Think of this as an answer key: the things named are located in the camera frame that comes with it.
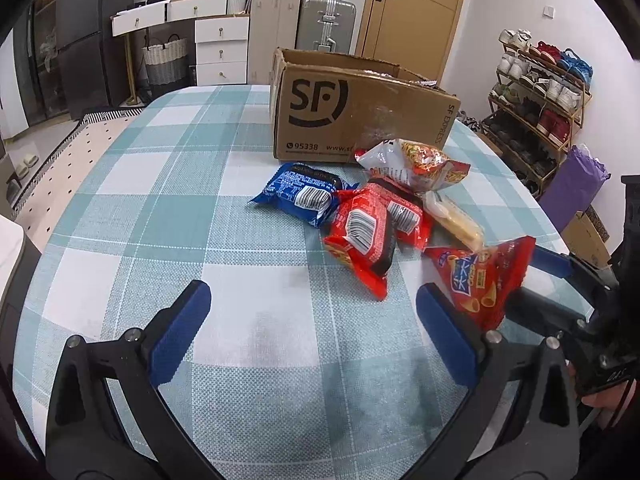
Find person's right hand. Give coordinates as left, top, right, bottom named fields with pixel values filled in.
left=580, top=384, right=630, bottom=412

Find woven laundry basket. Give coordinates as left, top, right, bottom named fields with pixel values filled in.
left=141, top=34, right=190, bottom=87

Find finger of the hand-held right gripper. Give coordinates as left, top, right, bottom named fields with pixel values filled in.
left=530, top=247, right=616, bottom=291
left=505, top=285, right=591, bottom=335

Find rows of assorted shoes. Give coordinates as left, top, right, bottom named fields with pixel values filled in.
left=482, top=29, right=593, bottom=193

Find dark grey fridge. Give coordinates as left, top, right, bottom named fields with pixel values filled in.
left=55, top=0, right=138, bottom=121

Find silver suitcase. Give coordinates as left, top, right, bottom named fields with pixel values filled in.
left=296, top=0, right=357, bottom=56

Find wooden door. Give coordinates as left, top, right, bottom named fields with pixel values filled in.
left=354, top=0, right=472, bottom=83

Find brown cardboard box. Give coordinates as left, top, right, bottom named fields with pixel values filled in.
left=270, top=47, right=462, bottom=165

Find purple bag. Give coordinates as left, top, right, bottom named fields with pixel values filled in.
left=539, top=145, right=611, bottom=233

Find cream dotted rug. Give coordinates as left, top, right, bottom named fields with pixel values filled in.
left=12, top=107, right=146, bottom=241

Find dark glass cabinet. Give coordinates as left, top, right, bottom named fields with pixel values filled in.
left=27, top=0, right=68, bottom=126

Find pile of loose shoes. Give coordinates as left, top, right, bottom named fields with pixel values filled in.
left=452, top=110, right=481, bottom=133

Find cat face cardboard box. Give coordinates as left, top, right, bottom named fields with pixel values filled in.
left=560, top=210, right=613, bottom=268

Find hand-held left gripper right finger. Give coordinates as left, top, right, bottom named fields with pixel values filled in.
left=400, top=282, right=583, bottom=480

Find red black noodle packet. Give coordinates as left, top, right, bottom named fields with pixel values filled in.
left=367, top=177, right=436, bottom=252
left=322, top=185, right=401, bottom=302

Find white dresser with drawers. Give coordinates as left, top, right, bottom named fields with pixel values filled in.
left=111, top=0, right=251, bottom=88

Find yellow cake packet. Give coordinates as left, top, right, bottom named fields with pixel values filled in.
left=424, top=190, right=487, bottom=252

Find beige suitcase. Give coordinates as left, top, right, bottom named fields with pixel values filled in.
left=247, top=0, right=303, bottom=86

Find white marble table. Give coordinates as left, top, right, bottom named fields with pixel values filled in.
left=0, top=215, right=46, bottom=311

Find red cone snack packet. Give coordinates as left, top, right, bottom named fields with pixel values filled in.
left=424, top=235, right=537, bottom=331

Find wooden shoe rack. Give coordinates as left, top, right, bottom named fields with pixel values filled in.
left=480, top=30, right=593, bottom=196

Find blue snack packet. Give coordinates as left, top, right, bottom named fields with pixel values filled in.
left=248, top=161, right=346, bottom=229

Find white noodle print snack packet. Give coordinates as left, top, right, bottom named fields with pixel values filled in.
left=355, top=138, right=472, bottom=192

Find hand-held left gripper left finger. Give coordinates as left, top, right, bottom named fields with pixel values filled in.
left=45, top=280, right=226, bottom=480

